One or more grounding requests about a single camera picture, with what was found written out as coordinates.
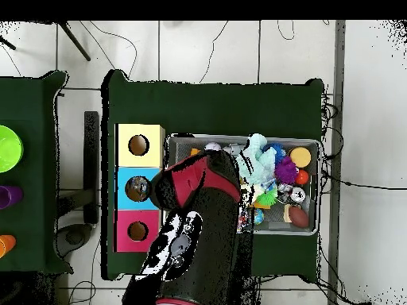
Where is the small clear water bottle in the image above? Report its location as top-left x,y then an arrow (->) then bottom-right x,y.
126,176 -> 152,202

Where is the brown toy football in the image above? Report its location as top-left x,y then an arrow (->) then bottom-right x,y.
287,206 -> 310,230

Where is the wooden box with three holes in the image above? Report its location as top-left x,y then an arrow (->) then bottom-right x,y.
114,123 -> 166,253

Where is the silver mesh bin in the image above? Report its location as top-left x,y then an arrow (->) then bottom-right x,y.
162,134 -> 321,237

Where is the mint waffle cloth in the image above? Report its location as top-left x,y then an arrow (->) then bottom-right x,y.
236,133 -> 277,187

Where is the purple spiky rubber toy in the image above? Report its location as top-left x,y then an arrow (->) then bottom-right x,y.
274,156 -> 300,185

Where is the black tripod leg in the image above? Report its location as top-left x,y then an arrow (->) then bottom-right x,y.
57,21 -> 92,62

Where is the dark green side tablecloth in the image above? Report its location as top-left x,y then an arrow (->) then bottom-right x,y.
0,70 -> 75,276

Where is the bright green bowl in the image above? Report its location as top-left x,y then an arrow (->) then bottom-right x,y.
0,124 -> 25,174

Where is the purple plastic cup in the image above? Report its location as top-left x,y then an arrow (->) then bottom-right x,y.
0,185 -> 24,210

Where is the orange plastic cup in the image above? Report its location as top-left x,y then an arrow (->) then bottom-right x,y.
0,234 -> 17,259

